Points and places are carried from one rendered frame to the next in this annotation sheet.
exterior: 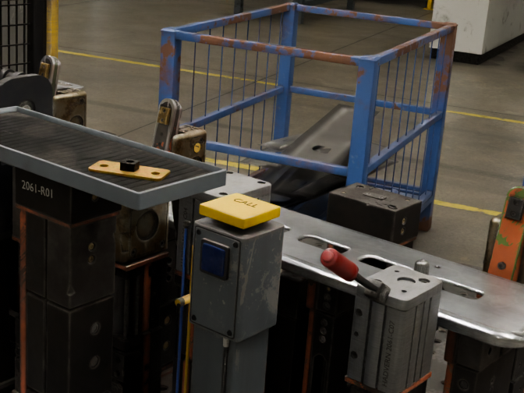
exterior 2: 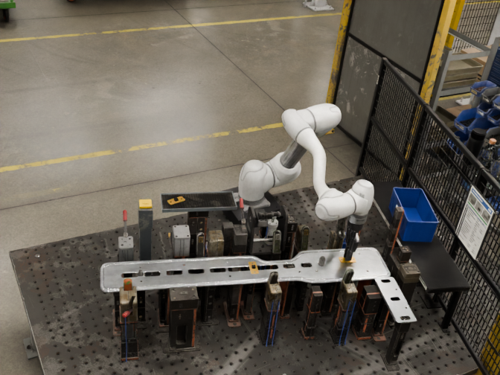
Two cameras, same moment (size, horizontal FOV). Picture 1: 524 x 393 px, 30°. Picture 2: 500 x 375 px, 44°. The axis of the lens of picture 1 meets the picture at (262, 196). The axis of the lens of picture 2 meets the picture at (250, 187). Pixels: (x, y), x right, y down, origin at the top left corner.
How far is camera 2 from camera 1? 358 cm
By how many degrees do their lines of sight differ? 108
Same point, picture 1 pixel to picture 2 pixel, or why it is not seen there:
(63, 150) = (198, 199)
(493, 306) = (115, 273)
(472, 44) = not seen: outside the picture
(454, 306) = (123, 267)
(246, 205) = (144, 203)
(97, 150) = (193, 203)
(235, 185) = (178, 231)
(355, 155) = not seen: outside the picture
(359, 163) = not seen: outside the picture
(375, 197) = (181, 291)
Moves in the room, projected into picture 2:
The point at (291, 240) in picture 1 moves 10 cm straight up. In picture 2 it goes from (181, 268) to (182, 251)
